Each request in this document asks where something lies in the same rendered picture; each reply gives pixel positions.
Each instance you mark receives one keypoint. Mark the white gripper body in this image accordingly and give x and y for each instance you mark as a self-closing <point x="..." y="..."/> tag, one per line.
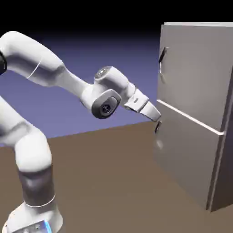
<point x="150" y="110"/>

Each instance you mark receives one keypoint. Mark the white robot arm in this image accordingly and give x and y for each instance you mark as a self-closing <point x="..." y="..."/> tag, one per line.
<point x="45" y="67"/>

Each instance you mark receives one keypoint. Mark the grey cabinet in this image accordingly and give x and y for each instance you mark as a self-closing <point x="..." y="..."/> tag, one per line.
<point x="200" y="109"/>

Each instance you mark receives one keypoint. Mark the grey cabinet door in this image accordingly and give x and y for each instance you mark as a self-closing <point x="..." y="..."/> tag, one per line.
<point x="196" y="72"/>
<point x="185" y="154"/>

